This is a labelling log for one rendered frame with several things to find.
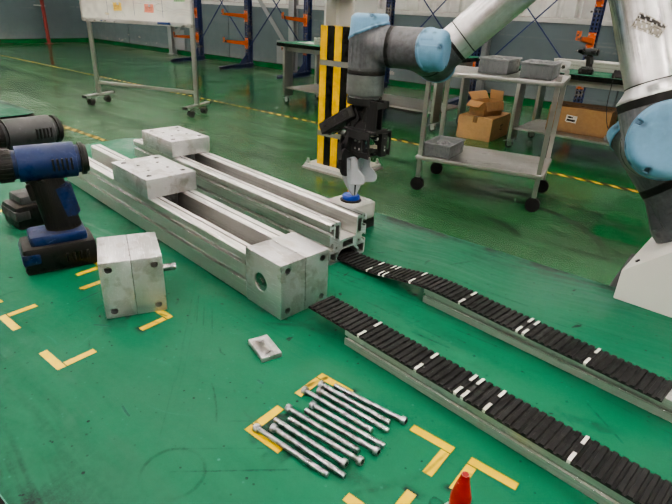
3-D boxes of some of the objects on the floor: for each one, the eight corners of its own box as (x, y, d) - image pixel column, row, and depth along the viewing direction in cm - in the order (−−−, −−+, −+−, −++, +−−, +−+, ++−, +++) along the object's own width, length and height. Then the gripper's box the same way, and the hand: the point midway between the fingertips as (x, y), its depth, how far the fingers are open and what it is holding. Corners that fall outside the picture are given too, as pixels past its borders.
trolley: (547, 192, 405) (579, 53, 362) (537, 213, 360) (572, 58, 317) (420, 170, 445) (435, 43, 402) (397, 186, 400) (411, 45, 357)
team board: (82, 106, 634) (52, -83, 551) (110, 100, 677) (87, -76, 594) (189, 119, 592) (174, -83, 509) (212, 112, 635) (202, -76, 552)
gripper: (368, 102, 99) (360, 207, 108) (398, 98, 105) (389, 198, 114) (336, 95, 105) (332, 196, 114) (366, 92, 111) (360, 188, 120)
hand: (351, 188), depth 115 cm, fingers closed
